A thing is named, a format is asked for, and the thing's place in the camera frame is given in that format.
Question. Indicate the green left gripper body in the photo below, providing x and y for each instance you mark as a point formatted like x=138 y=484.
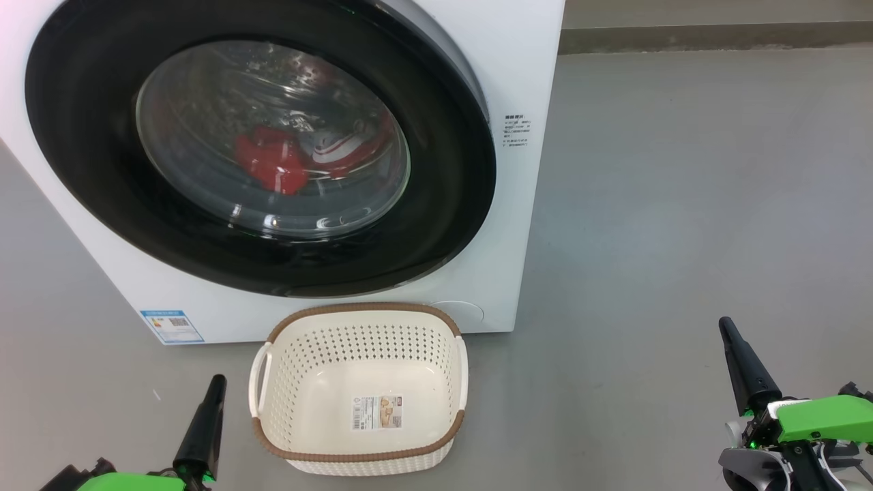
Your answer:
x=136 y=483

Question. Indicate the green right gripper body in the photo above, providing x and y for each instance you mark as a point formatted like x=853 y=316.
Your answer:
x=818 y=419

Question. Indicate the red and white jersey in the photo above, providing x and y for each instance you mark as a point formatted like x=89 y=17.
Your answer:
x=273 y=164

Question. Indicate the white front-load washing machine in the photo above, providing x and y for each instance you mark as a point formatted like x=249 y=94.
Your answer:
x=518 y=239

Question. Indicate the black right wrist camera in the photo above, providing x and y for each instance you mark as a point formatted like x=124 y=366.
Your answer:
x=856 y=392

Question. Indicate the printed product label sticker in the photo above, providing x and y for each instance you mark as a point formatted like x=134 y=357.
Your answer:
x=376 y=412

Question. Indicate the round white filter cover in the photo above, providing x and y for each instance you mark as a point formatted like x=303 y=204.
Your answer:
x=464 y=312

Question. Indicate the cream perforated laundry basket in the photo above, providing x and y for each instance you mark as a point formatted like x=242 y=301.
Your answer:
x=341 y=416

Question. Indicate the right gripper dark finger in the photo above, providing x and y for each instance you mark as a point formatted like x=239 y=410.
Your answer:
x=747 y=375

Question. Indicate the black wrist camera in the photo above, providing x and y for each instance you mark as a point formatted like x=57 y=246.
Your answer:
x=856 y=392
x=75 y=477

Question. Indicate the black text notice sticker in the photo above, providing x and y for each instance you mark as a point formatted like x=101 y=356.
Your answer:
x=516 y=131

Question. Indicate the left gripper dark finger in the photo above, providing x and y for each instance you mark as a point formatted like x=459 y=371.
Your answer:
x=203 y=436

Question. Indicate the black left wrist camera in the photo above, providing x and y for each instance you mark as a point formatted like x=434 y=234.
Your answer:
x=75 y=477

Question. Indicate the black round glass washer door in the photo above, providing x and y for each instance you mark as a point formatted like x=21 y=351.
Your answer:
x=443 y=204

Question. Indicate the blue energy label sticker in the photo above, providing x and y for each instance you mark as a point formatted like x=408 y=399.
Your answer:
x=172 y=327

